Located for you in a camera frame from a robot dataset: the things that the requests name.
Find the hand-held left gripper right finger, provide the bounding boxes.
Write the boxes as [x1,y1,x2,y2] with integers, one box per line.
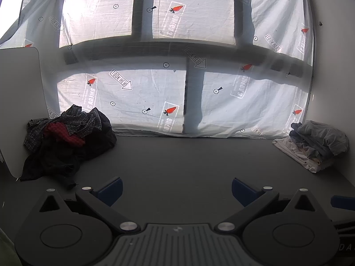
[214,178,318,233]

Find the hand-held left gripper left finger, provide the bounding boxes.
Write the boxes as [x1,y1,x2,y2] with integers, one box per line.
[37,177,140,234]

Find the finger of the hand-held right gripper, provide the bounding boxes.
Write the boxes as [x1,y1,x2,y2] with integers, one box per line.
[331,196,355,209]

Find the red checked shorts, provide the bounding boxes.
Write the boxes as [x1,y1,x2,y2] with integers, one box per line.
[43,122,86,148]

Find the black garment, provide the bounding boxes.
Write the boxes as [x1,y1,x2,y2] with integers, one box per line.
[20,113,117,190]

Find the white garment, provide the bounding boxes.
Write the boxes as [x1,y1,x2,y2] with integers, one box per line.
[272,138,337,174]

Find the grey garment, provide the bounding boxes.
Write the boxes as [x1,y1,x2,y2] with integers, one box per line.
[298,120,350,156]

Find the dark plaid shirt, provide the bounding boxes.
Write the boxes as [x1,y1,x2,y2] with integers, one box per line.
[24,105,104,152]

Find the pale green cloth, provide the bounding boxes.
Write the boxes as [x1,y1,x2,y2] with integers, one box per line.
[0,227,23,266]

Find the white board panel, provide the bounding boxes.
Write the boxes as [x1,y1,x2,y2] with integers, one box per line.
[0,47,60,179]

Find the printed white curtain sheet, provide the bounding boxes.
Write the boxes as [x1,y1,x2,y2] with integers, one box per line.
[0,0,315,139]

